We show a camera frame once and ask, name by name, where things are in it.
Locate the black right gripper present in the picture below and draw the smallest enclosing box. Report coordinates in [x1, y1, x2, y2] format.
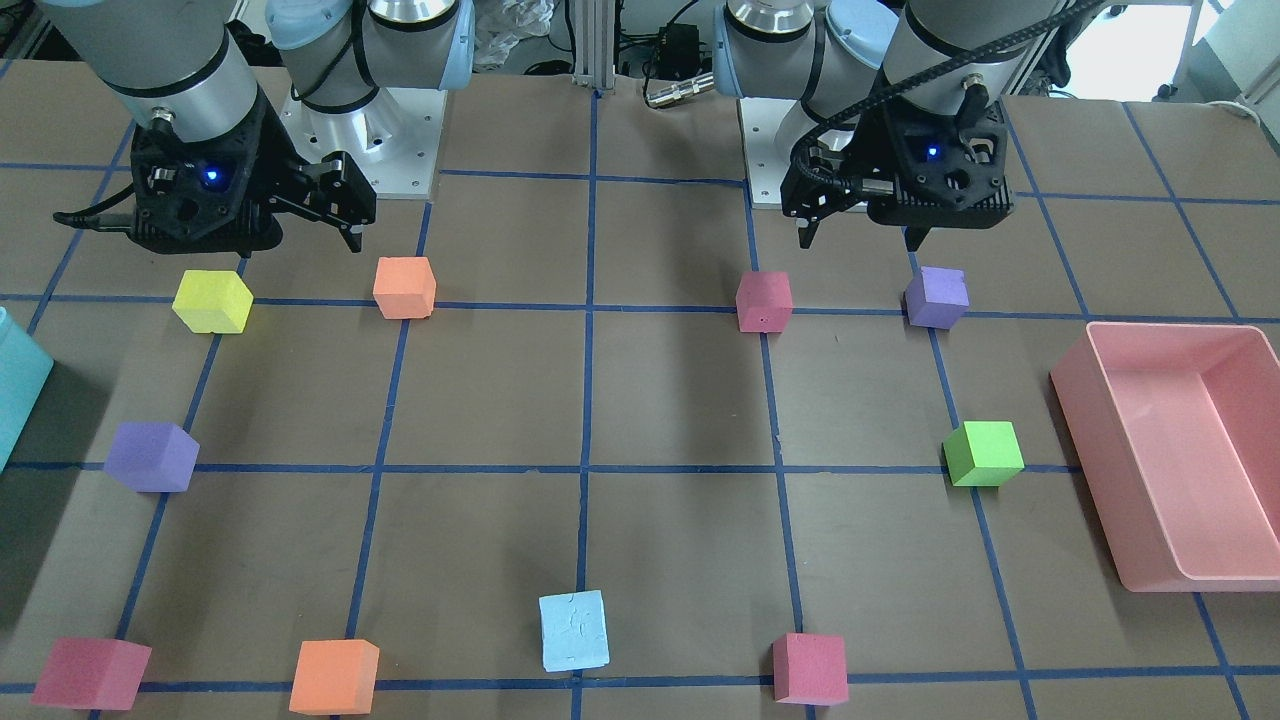
[131, 87, 378, 258]

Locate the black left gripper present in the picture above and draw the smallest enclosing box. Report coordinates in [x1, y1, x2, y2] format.
[781, 90, 1015, 252]

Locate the light blue block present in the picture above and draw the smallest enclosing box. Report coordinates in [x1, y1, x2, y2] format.
[538, 591, 611, 673]

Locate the purple block near right arm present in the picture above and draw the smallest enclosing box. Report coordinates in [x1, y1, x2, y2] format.
[102, 421, 200, 493]

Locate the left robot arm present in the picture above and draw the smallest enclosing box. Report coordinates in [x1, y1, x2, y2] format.
[713, 1, 1066, 251]

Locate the purple block near left arm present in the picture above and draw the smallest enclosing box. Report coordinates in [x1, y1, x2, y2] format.
[904, 266, 970, 331]

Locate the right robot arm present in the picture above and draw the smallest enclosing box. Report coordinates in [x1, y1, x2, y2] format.
[40, 1, 475, 258]

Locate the orange foam block far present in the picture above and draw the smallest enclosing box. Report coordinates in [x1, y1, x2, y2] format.
[372, 256, 436, 320]

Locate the orange foam block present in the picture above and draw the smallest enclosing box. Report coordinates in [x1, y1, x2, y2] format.
[288, 639, 381, 716]
[372, 256, 436, 320]

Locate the dark pink block far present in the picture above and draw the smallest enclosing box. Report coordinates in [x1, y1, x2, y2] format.
[735, 272, 795, 334]

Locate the yellow foam block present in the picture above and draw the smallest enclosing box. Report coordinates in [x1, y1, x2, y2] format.
[172, 269, 253, 334]

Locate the green foam block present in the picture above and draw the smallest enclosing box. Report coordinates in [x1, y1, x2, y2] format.
[942, 421, 1027, 487]

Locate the cyan plastic bin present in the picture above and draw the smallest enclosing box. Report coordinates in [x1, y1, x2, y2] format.
[1, 307, 54, 469]

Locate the pink plastic bin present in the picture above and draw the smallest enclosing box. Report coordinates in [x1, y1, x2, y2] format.
[1050, 322, 1279, 593]

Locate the pink block front centre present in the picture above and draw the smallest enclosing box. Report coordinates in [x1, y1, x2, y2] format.
[771, 632, 850, 707]

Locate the orange foam block front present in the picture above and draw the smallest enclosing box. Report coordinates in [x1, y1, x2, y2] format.
[288, 639, 381, 716]

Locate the pink block front corner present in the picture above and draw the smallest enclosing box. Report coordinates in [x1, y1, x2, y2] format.
[29, 637, 152, 711]

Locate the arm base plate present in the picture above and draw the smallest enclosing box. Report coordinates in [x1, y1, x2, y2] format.
[739, 97, 810, 210]
[280, 88, 449, 201]

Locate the aluminium frame post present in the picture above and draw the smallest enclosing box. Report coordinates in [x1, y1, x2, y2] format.
[570, 0, 616, 95]

